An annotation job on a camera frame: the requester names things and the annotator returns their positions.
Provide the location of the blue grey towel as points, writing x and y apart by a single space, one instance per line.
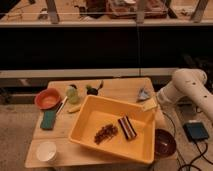
143 95

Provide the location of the dark green toy vegetable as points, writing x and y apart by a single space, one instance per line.
94 91

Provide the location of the wooden board table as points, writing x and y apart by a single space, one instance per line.
72 154

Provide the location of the yellow plastic tray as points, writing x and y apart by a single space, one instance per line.
97 111

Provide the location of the dark brown bowl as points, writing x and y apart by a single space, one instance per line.
165 144

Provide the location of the red bowl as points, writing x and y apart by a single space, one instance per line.
47 98

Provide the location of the green pear toy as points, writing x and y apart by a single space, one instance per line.
72 95

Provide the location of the yellow banana toy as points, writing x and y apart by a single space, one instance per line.
74 109

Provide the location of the white handled utensil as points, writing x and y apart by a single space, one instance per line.
62 105

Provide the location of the striped brown block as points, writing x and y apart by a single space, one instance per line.
127 128

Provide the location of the black pedal box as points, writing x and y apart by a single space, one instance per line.
195 131

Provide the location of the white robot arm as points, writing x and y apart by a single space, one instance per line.
188 83

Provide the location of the brown crumbs pile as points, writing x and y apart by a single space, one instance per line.
106 132

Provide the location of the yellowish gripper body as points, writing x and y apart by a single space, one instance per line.
149 104

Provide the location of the white paper cup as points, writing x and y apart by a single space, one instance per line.
46 152

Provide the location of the green sponge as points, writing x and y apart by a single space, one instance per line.
48 120

